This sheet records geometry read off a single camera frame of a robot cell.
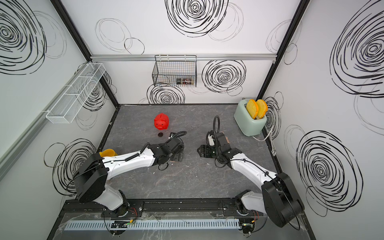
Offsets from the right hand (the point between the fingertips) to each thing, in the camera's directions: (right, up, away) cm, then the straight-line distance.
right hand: (202, 150), depth 85 cm
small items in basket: (-10, +41, +4) cm, 42 cm away
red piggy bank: (-27, +16, +14) cm, 34 cm away
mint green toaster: (+30, +14, +9) cm, 34 cm away
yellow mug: (-55, -2, +1) cm, 55 cm away
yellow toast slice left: (+31, +25, +6) cm, 40 cm away
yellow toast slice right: (+37, +25, +6) cm, 45 cm away
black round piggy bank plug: (-28, +7, +17) cm, 34 cm away
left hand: (-16, -2, +2) cm, 16 cm away
